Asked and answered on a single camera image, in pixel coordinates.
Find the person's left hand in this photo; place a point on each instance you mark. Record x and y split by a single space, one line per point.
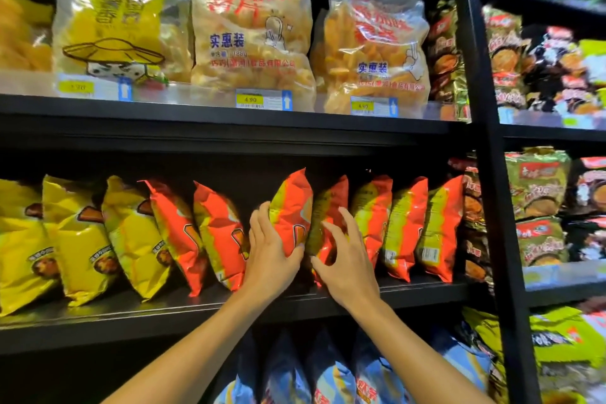
270 266

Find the person's right hand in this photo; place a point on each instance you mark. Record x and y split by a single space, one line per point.
350 276

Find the black metal shelf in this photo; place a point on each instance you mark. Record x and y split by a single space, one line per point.
189 120

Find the row of yellow chip bags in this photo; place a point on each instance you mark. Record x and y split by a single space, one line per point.
76 238

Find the noodle packets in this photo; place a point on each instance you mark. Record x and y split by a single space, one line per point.
540 181
559 333

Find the large clear chip bags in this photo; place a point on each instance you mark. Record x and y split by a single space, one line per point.
251 30

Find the person's left forearm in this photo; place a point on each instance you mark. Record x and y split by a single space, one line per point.
189 356

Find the person's right forearm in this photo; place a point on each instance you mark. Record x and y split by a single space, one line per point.
421 361

